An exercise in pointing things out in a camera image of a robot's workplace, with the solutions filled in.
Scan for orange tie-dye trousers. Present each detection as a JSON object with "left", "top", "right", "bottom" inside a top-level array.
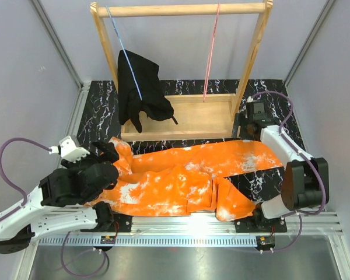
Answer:
[{"left": 88, "top": 137, "right": 282, "bottom": 222}]

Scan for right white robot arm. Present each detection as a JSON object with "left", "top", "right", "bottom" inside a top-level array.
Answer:
[{"left": 232, "top": 101, "right": 330, "bottom": 232}]

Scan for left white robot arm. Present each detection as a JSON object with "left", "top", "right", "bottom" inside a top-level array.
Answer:
[{"left": 0, "top": 137, "right": 119, "bottom": 254}]

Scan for black garment on hanger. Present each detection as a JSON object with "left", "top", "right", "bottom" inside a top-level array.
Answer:
[{"left": 118, "top": 50, "right": 178, "bottom": 133}]

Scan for black marble pattern mat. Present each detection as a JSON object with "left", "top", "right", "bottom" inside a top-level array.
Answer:
[{"left": 77, "top": 79, "right": 304, "bottom": 201}]

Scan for wooden clothes rack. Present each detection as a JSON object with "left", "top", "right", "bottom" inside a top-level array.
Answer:
[{"left": 90, "top": 1, "right": 273, "bottom": 141}]

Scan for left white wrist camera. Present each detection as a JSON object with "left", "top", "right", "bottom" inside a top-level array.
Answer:
[{"left": 48, "top": 135, "right": 90, "bottom": 163}]

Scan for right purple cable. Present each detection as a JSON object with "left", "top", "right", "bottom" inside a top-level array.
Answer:
[{"left": 249, "top": 90, "right": 327, "bottom": 216}]

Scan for purple cable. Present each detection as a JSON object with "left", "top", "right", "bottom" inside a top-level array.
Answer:
[
  {"left": 0, "top": 137, "right": 52, "bottom": 231},
  {"left": 249, "top": 90, "right": 327, "bottom": 216}
]

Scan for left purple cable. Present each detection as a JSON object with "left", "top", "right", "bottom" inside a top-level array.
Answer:
[{"left": 0, "top": 137, "right": 52, "bottom": 231}]

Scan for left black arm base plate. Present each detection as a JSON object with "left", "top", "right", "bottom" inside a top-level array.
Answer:
[{"left": 114, "top": 213, "right": 133, "bottom": 233}]

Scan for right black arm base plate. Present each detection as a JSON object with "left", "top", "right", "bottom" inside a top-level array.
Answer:
[{"left": 234, "top": 216, "right": 288, "bottom": 234}]

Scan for pink wire hanger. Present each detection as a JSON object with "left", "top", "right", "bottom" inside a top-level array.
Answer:
[{"left": 202, "top": 3, "right": 221, "bottom": 103}]

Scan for aluminium frame rail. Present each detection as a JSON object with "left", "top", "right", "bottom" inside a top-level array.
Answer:
[{"left": 37, "top": 211, "right": 343, "bottom": 247}]

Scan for blue wire hanger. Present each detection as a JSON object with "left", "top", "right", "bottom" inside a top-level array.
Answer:
[{"left": 105, "top": 5, "right": 142, "bottom": 101}]

